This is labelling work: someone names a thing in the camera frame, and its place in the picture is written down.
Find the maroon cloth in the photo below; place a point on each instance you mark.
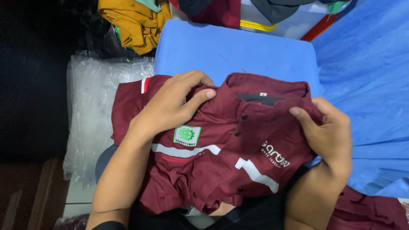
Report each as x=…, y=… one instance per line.
x=367, y=212

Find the blue cloth-covered pad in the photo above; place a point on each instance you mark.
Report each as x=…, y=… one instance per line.
x=230, y=51

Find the stack of clear plastic bags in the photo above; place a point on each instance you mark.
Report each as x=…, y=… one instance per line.
x=92, y=111

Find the black plastic bag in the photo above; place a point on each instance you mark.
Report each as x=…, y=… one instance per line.
x=96, y=35

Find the person's right hand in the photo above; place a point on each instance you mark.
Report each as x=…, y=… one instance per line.
x=329, y=137

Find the mustard yellow garment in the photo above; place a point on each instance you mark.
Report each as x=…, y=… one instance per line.
x=140, y=25

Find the person's black clothing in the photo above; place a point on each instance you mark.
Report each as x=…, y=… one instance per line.
x=255, y=214

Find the brown wooden furniture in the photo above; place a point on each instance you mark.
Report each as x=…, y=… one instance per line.
x=35, y=195

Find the white box with yellow stripe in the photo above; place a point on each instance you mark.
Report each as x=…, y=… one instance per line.
x=287, y=28

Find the maroon garment with dark lining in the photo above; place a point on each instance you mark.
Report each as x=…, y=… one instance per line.
x=214, y=11

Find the red strip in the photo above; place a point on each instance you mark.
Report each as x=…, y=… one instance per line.
x=319, y=28

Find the blue cloth sheet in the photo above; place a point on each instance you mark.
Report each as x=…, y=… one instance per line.
x=370, y=86

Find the dark grey garment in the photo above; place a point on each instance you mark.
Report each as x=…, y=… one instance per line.
x=281, y=9

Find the person's left hand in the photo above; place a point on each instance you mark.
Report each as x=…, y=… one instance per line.
x=166, y=105

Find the maroon work shirt white stripes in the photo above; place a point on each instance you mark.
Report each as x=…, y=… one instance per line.
x=223, y=150

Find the grey-blue cloth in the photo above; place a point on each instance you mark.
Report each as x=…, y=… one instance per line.
x=104, y=161

